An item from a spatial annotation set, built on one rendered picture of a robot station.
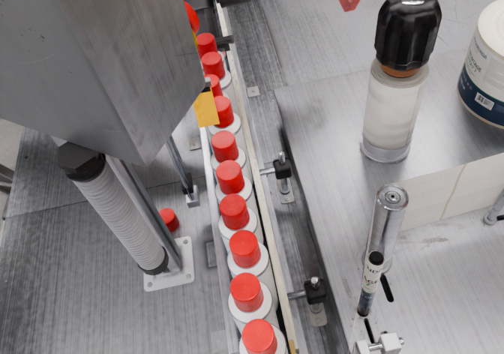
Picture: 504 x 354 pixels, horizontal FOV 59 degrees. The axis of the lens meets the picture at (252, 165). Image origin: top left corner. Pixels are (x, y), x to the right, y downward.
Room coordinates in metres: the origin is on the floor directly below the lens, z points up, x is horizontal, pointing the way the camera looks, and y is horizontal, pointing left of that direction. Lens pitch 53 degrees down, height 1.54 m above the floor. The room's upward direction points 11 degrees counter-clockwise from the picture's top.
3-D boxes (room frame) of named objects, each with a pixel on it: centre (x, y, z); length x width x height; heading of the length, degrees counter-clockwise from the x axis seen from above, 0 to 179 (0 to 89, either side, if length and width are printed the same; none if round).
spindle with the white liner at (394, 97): (0.48, -0.25, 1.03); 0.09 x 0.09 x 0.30
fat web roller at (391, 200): (0.26, -0.16, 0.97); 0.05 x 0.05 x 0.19
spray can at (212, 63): (0.56, 0.03, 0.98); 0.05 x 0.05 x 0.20
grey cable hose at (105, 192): (0.24, 0.13, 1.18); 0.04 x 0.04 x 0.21
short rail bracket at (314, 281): (0.23, -0.04, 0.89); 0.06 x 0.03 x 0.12; 91
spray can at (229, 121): (0.46, 0.03, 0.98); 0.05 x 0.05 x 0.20
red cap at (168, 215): (0.43, 0.17, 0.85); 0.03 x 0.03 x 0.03
